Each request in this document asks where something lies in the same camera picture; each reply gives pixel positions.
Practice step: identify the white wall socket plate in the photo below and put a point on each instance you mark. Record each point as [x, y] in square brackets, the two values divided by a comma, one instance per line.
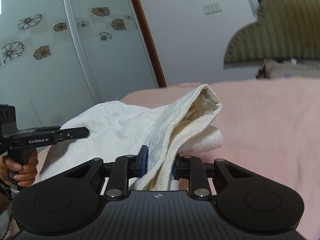
[212, 8]

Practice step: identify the brown wooden door frame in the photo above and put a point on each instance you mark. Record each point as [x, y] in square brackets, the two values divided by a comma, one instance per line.
[159, 75]

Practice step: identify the pink bed blanket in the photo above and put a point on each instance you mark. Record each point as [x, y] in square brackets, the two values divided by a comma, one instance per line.
[270, 127]

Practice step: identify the white cream pants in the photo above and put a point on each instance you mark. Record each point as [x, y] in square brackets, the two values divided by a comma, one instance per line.
[150, 134]

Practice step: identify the sliding wardrobe with flower decals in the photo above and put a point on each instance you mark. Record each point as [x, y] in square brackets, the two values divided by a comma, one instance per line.
[61, 57]

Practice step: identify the person's left hand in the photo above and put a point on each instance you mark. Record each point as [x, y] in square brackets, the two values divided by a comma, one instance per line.
[26, 174]

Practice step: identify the olive green upholstered headboard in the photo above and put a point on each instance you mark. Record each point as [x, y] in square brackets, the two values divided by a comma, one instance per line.
[284, 29]

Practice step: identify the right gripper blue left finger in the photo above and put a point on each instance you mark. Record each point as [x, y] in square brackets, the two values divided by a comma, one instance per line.
[131, 165]

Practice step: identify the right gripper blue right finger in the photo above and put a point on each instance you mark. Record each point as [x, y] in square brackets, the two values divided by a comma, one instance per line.
[188, 167]

